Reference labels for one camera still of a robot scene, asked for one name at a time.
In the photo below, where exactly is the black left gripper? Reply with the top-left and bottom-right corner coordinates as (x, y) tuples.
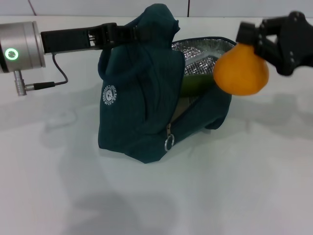
(40, 23), (153, 53)

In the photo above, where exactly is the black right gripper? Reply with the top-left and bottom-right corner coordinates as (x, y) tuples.
(236, 11), (313, 76)

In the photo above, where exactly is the orange pear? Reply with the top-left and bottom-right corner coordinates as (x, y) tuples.
(213, 42), (270, 96)

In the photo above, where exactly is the dark teal lunch bag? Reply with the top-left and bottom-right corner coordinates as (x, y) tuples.
(97, 2), (237, 164)

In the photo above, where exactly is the green cucumber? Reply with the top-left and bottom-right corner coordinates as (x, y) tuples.
(179, 73), (217, 97)

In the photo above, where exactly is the dark left arm cable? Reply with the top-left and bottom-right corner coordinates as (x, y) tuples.
(33, 52), (68, 90)

